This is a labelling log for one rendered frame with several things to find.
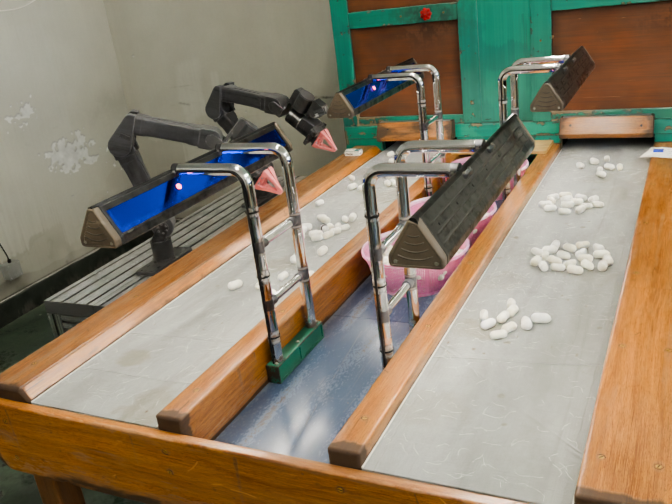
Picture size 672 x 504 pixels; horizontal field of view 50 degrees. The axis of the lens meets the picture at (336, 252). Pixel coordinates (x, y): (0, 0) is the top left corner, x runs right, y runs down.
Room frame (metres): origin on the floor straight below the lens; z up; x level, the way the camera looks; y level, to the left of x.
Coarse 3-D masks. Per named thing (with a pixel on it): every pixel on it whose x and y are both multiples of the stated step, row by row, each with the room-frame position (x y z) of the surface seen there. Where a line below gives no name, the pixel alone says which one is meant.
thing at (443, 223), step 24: (504, 144) 1.28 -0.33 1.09; (528, 144) 1.38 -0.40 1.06; (480, 168) 1.14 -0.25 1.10; (504, 168) 1.21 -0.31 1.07; (456, 192) 1.02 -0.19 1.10; (480, 192) 1.08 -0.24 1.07; (432, 216) 0.92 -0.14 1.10; (456, 216) 0.97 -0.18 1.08; (480, 216) 1.03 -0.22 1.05; (408, 240) 0.89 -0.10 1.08; (432, 240) 0.88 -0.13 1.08; (456, 240) 0.93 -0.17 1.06; (408, 264) 0.89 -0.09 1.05; (432, 264) 0.88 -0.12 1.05
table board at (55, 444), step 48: (0, 432) 1.22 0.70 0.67; (48, 432) 1.15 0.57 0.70; (96, 432) 1.09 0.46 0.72; (144, 432) 1.05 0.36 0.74; (96, 480) 1.11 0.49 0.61; (144, 480) 1.05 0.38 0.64; (192, 480) 1.00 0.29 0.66; (240, 480) 0.96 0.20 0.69; (288, 480) 0.91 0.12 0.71; (336, 480) 0.87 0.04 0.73; (384, 480) 0.85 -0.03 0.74
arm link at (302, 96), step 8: (296, 96) 2.46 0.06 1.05; (304, 96) 2.44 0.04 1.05; (312, 96) 2.47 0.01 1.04; (272, 104) 2.48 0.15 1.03; (288, 104) 2.48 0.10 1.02; (296, 104) 2.45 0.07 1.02; (304, 104) 2.44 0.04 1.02; (272, 112) 2.49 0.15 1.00; (280, 112) 2.47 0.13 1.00; (304, 112) 2.45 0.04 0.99
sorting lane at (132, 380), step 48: (336, 192) 2.31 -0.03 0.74; (384, 192) 2.24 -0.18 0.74; (288, 240) 1.90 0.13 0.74; (336, 240) 1.85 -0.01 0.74; (192, 288) 1.65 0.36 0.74; (240, 288) 1.61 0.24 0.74; (144, 336) 1.41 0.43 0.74; (192, 336) 1.38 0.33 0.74; (240, 336) 1.35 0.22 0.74; (96, 384) 1.23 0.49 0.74; (144, 384) 1.21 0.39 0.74
